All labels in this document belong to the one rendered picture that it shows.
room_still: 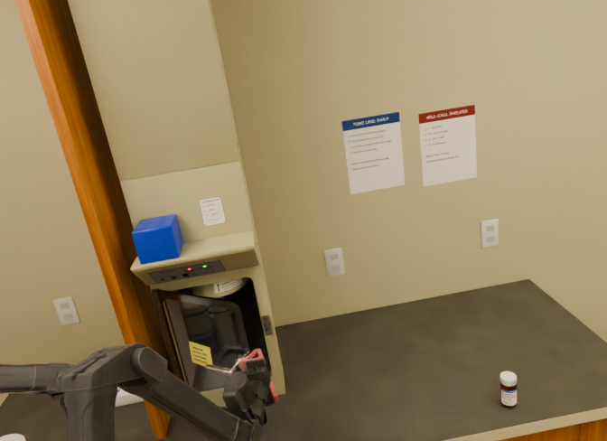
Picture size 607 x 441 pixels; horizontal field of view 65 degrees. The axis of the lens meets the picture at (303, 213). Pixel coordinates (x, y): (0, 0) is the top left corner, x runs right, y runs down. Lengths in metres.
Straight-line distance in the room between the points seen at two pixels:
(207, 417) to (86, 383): 0.30
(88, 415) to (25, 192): 1.22
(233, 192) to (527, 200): 1.22
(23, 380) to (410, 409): 1.00
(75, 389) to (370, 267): 1.34
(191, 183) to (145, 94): 0.25
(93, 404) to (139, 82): 0.78
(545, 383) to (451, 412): 0.30
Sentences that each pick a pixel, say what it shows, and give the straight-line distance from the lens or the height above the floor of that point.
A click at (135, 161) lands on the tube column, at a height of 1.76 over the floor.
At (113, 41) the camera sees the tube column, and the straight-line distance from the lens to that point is 1.31.
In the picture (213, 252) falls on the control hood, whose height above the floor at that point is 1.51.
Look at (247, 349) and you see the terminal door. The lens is 1.32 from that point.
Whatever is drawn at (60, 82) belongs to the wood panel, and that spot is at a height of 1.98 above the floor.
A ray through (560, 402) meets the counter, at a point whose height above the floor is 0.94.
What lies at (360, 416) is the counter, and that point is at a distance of 1.53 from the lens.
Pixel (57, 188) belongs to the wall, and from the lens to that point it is 1.89.
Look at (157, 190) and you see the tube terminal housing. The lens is 1.34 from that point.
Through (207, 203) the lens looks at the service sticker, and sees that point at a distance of 1.34.
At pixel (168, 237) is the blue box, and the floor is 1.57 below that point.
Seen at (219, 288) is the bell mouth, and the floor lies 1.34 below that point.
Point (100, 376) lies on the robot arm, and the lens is 0.82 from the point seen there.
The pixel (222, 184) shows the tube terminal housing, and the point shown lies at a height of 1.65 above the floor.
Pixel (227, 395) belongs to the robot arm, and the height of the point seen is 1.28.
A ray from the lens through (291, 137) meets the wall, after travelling 1.73.
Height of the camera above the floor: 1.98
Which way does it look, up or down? 19 degrees down
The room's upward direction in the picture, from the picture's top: 9 degrees counter-clockwise
